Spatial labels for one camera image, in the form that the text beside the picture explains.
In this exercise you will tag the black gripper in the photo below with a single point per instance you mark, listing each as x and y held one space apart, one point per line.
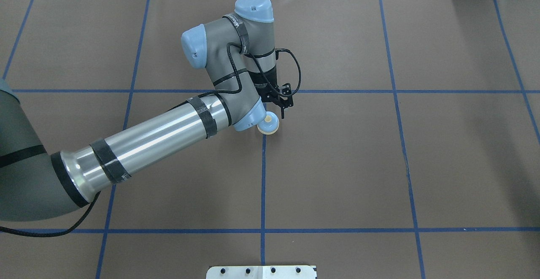
266 84

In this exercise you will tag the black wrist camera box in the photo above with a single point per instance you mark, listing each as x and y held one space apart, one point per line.
285 90

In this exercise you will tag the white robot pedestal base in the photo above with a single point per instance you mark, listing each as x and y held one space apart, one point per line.
263 272

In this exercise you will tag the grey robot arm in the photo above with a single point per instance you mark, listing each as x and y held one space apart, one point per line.
239 54

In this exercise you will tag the blue and cream bell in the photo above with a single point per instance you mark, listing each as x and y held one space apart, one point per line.
269 125

